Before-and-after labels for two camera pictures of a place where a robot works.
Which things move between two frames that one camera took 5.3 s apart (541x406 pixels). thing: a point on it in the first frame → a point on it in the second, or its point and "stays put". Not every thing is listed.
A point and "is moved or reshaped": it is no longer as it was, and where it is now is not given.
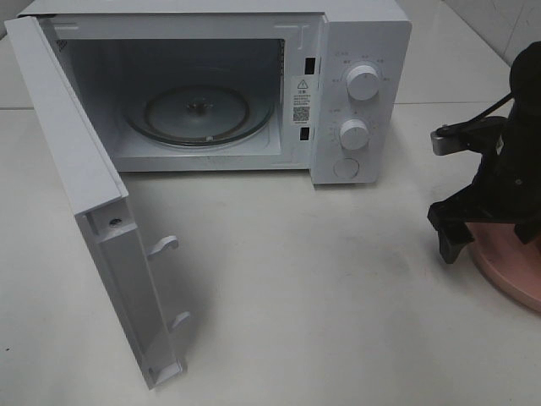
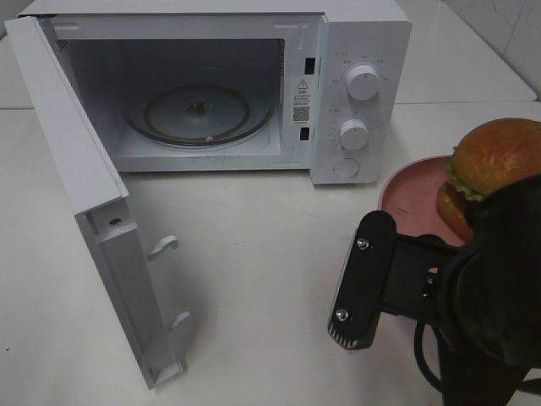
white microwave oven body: [322, 86] stays put
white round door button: [346, 167] stays put
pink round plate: [515, 266] is moved or reshaped
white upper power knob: [363, 82] stays put
